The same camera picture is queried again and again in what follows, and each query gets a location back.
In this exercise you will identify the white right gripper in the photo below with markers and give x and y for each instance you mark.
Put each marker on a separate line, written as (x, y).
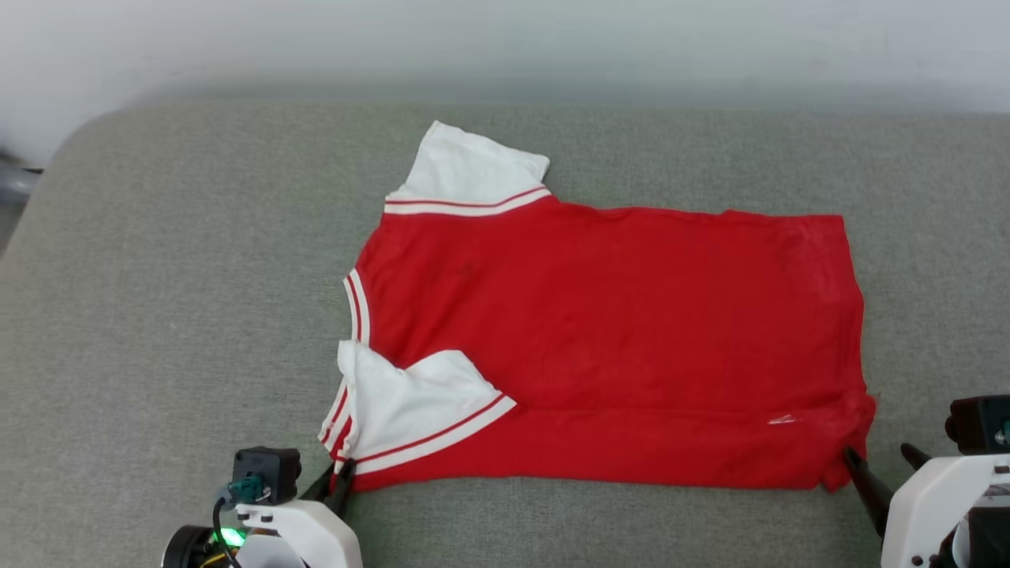
(931, 513)

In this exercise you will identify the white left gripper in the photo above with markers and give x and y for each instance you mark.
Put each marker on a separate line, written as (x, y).
(308, 536)

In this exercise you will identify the red and white t-shirt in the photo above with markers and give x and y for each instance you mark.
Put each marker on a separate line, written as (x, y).
(615, 331)

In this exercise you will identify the grey fabric sofa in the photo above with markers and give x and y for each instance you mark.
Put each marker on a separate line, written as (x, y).
(173, 315)

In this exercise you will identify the grey blurry fixture beside sofa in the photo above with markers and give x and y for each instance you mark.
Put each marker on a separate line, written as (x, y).
(14, 183)

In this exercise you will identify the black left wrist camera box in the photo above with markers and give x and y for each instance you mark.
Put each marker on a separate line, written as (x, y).
(272, 469)

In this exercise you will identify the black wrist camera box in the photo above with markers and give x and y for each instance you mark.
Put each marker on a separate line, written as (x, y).
(978, 422)
(272, 469)

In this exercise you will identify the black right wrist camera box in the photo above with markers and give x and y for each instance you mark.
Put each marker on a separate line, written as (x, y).
(978, 422)

